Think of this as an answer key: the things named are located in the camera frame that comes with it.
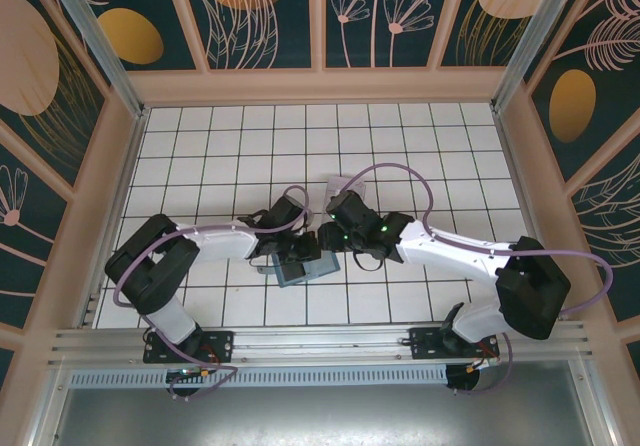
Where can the black VIP card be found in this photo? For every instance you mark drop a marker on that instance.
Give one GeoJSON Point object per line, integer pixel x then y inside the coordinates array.
{"type": "Point", "coordinates": [294, 271]}

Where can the teal leather card holder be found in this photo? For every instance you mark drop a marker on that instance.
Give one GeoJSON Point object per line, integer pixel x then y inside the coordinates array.
{"type": "Point", "coordinates": [322, 268]}

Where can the pink floral card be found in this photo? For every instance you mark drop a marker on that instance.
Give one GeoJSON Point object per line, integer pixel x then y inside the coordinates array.
{"type": "Point", "coordinates": [336, 183]}

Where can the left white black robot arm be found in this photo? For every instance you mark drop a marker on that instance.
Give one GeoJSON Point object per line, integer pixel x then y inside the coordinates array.
{"type": "Point", "coordinates": [220, 241]}

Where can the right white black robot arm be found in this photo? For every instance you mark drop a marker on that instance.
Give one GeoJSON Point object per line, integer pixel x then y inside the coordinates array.
{"type": "Point", "coordinates": [440, 246]}

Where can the grey sheet metal plate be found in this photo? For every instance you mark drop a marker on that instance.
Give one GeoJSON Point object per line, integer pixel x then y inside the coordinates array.
{"type": "Point", "coordinates": [325, 416]}

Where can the aluminium mounting rail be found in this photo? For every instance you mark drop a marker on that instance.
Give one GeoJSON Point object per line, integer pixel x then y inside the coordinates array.
{"type": "Point", "coordinates": [320, 341]}

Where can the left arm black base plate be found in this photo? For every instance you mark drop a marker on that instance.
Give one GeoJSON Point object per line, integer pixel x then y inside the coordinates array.
{"type": "Point", "coordinates": [220, 341]}

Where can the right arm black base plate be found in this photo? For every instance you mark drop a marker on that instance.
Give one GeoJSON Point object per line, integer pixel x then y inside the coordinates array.
{"type": "Point", "coordinates": [425, 341]}

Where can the aluminium frame post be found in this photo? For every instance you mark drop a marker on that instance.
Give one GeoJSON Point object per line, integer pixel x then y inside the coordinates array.
{"type": "Point", "coordinates": [525, 31]}
{"type": "Point", "coordinates": [92, 31]}

